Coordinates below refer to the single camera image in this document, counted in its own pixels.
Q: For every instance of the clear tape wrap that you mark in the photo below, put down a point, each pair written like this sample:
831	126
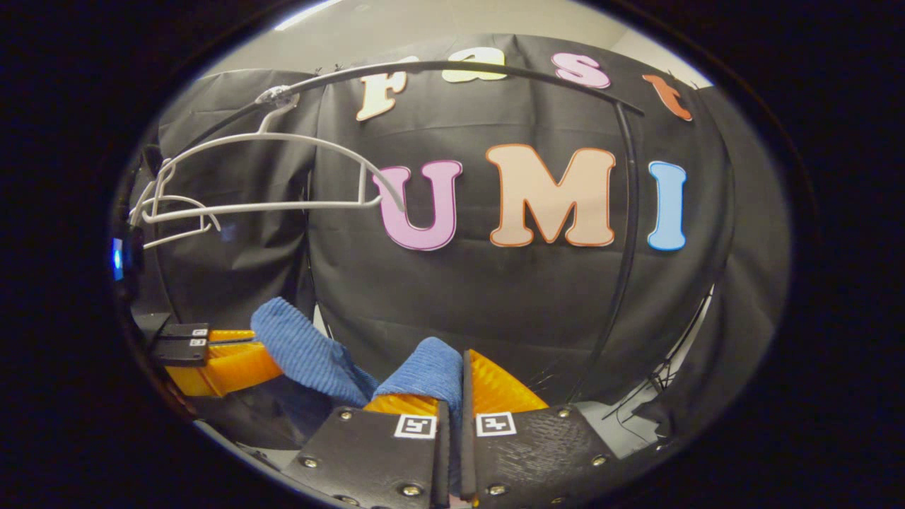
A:
276	95

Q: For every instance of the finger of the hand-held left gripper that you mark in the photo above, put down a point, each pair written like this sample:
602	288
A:
180	351
184	331

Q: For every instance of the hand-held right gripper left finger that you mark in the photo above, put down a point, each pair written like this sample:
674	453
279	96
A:
442	452

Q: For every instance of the white hanger with taped hook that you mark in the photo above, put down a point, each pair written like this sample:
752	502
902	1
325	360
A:
283	137

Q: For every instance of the black backdrop cloth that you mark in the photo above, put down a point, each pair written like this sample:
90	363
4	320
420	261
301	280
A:
495	304

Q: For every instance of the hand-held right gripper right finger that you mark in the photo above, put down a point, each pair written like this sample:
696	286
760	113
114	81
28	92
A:
468	438

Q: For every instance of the white plastic hanger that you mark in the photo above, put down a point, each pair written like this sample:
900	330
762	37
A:
180	200

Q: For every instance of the black clothes rack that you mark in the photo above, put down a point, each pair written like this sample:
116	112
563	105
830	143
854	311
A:
495	68

